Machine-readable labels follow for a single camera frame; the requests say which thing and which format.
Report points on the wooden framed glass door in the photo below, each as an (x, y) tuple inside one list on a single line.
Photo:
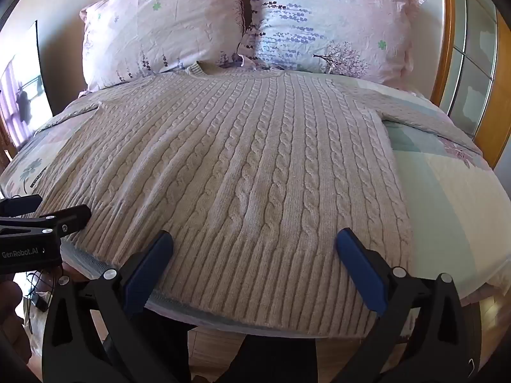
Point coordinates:
[(475, 48)]

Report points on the framed wall picture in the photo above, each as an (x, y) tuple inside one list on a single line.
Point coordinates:
[(24, 87)]

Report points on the person's left forearm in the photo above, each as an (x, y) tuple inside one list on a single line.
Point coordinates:
[(11, 319)]

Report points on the pink pillow with tree print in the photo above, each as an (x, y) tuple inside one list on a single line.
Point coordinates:
[(331, 20)]

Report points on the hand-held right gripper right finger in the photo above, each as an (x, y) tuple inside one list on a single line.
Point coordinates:
[(360, 270)]

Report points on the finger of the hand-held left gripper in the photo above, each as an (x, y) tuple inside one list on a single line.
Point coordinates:
[(68, 216), (20, 203)]

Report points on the pink floral pillow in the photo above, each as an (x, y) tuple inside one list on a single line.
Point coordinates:
[(159, 28)]

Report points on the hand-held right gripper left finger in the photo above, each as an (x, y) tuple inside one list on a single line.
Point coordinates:
[(148, 270)]

